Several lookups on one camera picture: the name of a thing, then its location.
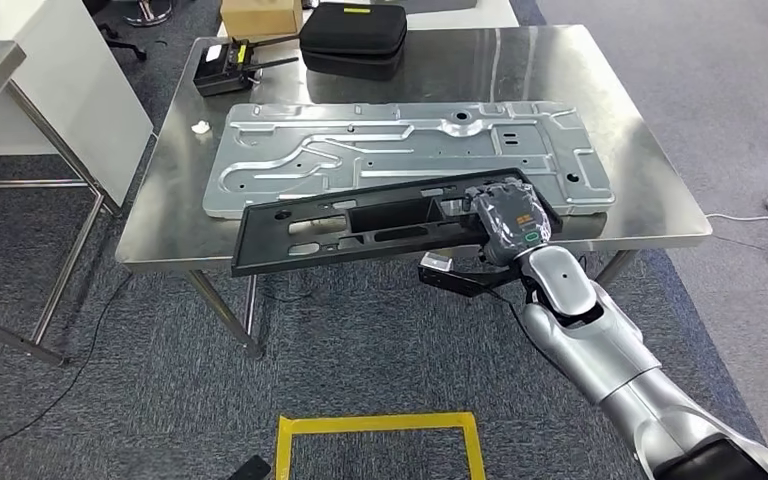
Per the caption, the black floor cable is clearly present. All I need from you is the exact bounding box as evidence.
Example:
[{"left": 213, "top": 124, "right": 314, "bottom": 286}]
[{"left": 0, "top": 274, "right": 134, "bottom": 472}]

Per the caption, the black star chair base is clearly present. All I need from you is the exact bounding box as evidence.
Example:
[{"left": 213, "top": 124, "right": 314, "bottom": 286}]
[{"left": 97, "top": 23, "right": 148, "bottom": 62}]

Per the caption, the thin black cable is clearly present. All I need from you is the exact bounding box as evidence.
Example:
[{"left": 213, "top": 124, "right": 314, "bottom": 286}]
[{"left": 711, "top": 233, "right": 768, "bottom": 253}]

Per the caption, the chrome round chair base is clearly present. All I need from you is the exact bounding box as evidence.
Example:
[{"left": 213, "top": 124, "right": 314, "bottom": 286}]
[{"left": 124, "top": 0, "right": 175, "bottom": 28}]

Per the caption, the white table top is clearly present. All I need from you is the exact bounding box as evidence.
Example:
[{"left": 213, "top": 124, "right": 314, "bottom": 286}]
[{"left": 403, "top": 0, "right": 521, "bottom": 31}]

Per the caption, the white power cable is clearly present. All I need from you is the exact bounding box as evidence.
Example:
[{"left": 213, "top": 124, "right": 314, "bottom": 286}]
[{"left": 705, "top": 211, "right": 768, "bottom": 231}]

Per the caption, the black zip case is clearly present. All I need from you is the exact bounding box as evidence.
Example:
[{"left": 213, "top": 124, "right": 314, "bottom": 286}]
[{"left": 299, "top": 1, "right": 408, "bottom": 82}]

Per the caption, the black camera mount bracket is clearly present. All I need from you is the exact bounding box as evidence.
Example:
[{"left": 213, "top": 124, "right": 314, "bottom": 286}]
[{"left": 418, "top": 254, "right": 524, "bottom": 298}]

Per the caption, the black robot foot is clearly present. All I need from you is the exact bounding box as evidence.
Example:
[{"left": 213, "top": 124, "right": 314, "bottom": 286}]
[{"left": 228, "top": 455, "right": 273, "bottom": 480}]

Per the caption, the stamped sheet metal plate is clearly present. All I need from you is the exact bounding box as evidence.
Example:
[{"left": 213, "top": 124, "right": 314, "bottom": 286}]
[{"left": 201, "top": 100, "right": 617, "bottom": 221}]

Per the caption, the white cabinet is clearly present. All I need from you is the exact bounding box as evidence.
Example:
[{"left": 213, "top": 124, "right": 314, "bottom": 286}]
[{"left": 0, "top": 0, "right": 155, "bottom": 208}]

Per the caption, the black device with antennas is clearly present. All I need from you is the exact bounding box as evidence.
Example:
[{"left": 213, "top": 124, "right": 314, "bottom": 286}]
[{"left": 193, "top": 36, "right": 300, "bottom": 99}]

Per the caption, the brown cardboard box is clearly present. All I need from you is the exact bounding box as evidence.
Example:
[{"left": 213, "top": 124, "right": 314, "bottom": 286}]
[{"left": 219, "top": 0, "right": 304, "bottom": 39}]

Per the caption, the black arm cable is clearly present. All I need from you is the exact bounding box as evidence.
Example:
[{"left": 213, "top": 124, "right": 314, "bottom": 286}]
[{"left": 489, "top": 288, "right": 558, "bottom": 359}]

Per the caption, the stainless steel workbench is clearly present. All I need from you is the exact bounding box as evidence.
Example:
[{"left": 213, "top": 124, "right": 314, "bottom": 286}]
[{"left": 114, "top": 25, "right": 715, "bottom": 359}]

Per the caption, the black plastic panel part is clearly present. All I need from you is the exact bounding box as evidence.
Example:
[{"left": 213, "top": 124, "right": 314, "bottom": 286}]
[{"left": 230, "top": 167, "right": 564, "bottom": 278}]

